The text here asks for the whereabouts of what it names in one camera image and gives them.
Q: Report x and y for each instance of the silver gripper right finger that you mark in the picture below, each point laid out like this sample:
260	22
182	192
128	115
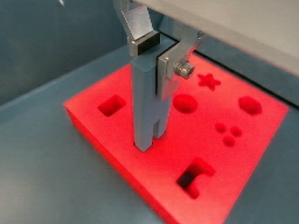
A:
173	64

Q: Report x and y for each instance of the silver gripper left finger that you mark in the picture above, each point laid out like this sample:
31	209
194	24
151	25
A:
133	16

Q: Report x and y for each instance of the red foam shape-sorter block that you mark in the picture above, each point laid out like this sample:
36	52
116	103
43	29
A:
192	173

